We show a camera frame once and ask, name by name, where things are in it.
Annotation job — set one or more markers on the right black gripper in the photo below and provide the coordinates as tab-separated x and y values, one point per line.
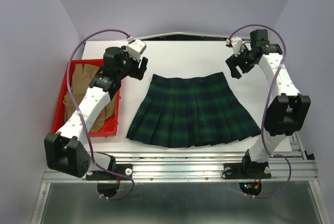
233	61

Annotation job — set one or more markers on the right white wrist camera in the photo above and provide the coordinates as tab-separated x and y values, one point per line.
237	44

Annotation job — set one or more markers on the aluminium right side rail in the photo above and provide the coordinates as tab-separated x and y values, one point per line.
297	145

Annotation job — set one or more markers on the aluminium front rail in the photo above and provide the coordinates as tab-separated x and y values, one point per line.
158	167

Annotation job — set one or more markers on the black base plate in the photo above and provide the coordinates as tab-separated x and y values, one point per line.
110	186
250	176

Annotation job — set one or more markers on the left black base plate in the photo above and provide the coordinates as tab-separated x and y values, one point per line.
110	186

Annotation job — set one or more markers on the aluminium rail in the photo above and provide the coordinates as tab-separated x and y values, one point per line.
297	145
158	167

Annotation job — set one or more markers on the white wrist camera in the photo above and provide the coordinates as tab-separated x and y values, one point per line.
135	49
237	44

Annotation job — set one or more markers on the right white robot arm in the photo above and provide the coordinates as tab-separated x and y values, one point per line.
286	107

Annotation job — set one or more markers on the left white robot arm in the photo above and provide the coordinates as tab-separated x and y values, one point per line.
65	151

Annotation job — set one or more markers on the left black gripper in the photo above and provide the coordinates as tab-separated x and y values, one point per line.
138	73

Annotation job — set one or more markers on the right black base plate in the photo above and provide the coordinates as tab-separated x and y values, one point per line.
250	176

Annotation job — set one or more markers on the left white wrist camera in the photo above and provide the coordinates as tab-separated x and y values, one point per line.
135	49

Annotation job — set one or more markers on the green plaid pleated skirt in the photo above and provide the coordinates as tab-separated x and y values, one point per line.
191	112

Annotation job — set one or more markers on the red plastic bin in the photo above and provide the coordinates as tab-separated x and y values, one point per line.
110	126

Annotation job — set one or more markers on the tan beige skirt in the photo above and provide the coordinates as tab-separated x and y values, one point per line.
81	78

